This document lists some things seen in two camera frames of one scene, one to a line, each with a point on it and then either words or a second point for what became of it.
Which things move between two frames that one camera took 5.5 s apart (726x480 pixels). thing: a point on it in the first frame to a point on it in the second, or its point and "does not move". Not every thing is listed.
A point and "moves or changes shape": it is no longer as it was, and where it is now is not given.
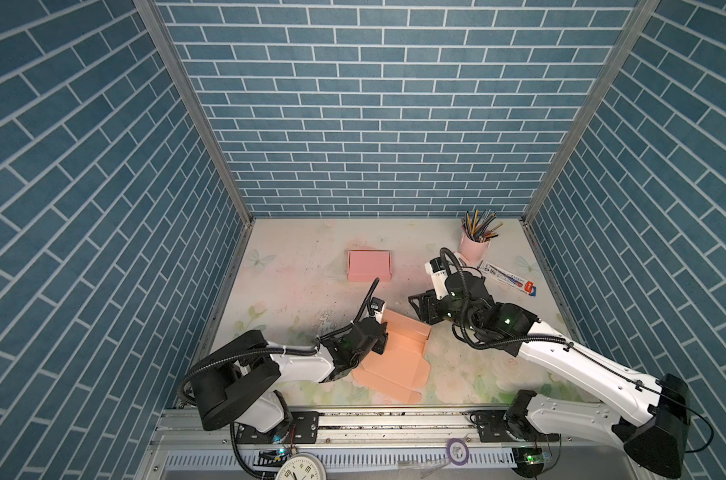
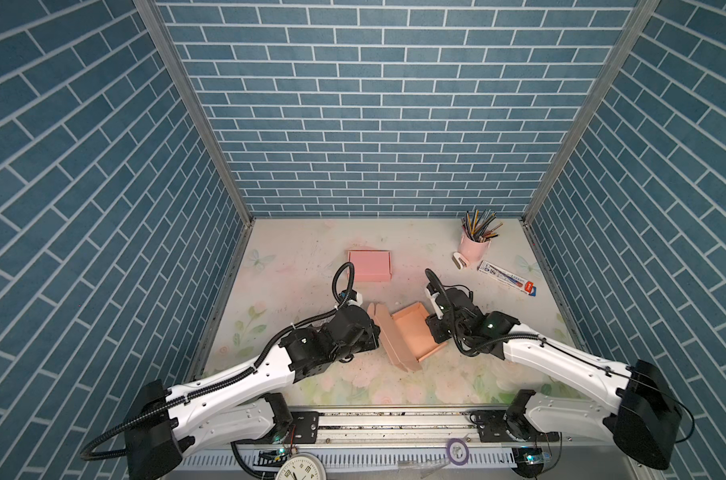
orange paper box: x=402 y=369 moves or changes shape
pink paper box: x=367 y=265 does not move
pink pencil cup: x=474 y=251 does not move
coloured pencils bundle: x=477 y=225 does not move
